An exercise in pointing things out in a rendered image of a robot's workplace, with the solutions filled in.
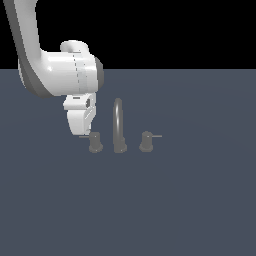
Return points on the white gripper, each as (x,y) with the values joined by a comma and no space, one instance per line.
(79,115)

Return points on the grey arched faucet spout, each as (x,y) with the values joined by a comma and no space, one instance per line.
(118,130)

